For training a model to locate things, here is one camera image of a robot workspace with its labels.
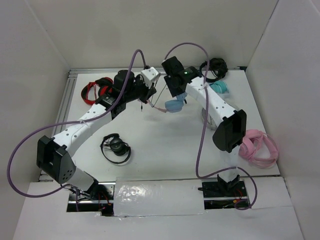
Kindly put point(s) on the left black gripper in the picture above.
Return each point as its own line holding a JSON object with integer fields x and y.
{"x": 148, "y": 92}

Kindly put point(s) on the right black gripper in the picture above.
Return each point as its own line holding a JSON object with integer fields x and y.
{"x": 174, "y": 91}

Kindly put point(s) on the pink blue cat-ear headphones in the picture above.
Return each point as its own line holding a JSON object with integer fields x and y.
{"x": 172, "y": 106}

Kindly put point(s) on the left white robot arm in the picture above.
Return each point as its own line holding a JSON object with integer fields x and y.
{"x": 54, "y": 154}

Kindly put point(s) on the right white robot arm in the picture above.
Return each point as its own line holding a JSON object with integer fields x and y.
{"x": 231, "y": 123}

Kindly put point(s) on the teal white headphones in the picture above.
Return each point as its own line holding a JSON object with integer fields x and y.
{"x": 220, "y": 87}

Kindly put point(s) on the red black headphones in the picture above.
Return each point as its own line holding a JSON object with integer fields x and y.
{"x": 98, "y": 87}

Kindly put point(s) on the grey white headphones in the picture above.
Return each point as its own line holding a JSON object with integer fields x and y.
{"x": 210, "y": 123}

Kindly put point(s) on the small black headphones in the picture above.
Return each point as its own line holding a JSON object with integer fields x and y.
{"x": 114, "y": 143}

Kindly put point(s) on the white taped front panel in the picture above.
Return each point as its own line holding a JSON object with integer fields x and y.
{"x": 158, "y": 198}

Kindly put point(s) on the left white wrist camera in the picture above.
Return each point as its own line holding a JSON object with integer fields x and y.
{"x": 149, "y": 76}

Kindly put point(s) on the black headphones with blue cable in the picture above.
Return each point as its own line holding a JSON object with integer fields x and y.
{"x": 218, "y": 67}

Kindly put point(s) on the aluminium frame rail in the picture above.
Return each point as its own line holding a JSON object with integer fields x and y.
{"x": 236, "y": 80}

